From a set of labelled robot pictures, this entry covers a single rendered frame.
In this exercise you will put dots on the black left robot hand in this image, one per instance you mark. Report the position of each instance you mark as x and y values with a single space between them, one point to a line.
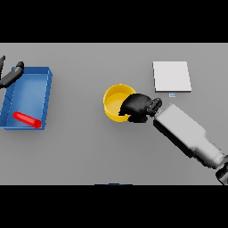
12 75

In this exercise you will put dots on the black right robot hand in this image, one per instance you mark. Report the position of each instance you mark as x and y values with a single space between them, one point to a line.
137 107

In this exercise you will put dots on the yellow bowl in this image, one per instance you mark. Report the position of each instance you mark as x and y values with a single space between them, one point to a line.
114 104

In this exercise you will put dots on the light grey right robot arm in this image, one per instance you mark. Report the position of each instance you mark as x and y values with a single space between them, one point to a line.
184 132

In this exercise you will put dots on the red beaker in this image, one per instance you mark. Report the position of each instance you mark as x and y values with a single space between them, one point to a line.
26 119

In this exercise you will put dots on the pale square measuring scale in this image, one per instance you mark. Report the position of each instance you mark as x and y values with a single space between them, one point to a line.
171 76

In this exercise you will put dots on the blue tray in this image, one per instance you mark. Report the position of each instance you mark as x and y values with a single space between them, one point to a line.
28 95

